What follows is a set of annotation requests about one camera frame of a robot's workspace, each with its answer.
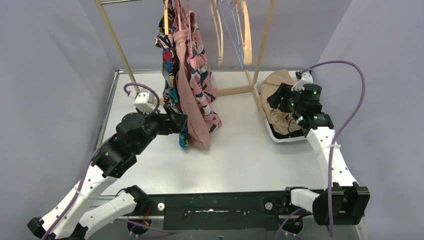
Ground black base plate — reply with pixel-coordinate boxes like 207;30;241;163
127;190;297;231

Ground comic print shorts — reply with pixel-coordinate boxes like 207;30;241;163
154;0;190;151

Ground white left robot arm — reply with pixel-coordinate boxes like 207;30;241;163
27;106;188;240

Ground blue hanger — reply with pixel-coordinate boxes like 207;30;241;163
218;0;246;70

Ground white plastic basket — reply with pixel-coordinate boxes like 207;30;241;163
253;81;306;144

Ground wooden clothes rack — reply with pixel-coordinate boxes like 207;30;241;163
93;0;278;112

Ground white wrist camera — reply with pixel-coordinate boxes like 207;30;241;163
291;70;313;92
127;90;160;115

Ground pink shark print shorts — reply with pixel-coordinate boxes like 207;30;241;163
186;10;222;134

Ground black shorts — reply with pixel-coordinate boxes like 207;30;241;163
268;122;304;140

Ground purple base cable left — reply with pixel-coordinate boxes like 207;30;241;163
115;218;176;239

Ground beige shorts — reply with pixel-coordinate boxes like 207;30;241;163
259;69;302;139

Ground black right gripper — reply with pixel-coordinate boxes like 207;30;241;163
268;83;307;115

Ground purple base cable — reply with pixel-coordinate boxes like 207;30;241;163
275;208;304;240
115;218;176;239

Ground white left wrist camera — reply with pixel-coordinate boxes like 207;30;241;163
127;90;160;115

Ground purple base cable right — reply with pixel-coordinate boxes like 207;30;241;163
275;208;304;240

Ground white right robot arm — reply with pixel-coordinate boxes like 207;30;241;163
267;83;371;226

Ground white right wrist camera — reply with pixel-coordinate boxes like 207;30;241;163
291;70;313;92

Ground yellow hanger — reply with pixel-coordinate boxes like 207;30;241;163
163;0;169;36

